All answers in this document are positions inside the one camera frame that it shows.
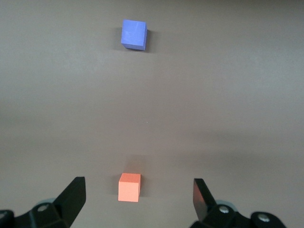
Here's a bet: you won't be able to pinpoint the orange foam block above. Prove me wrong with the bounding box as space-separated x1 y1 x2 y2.
117 172 142 203

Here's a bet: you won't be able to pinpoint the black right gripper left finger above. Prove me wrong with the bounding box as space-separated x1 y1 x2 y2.
0 176 86 228

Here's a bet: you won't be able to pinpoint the purple foam block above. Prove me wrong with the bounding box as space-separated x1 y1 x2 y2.
120 19 148 51

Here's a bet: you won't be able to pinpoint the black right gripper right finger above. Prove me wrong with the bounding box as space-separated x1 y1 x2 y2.
190 178 288 228

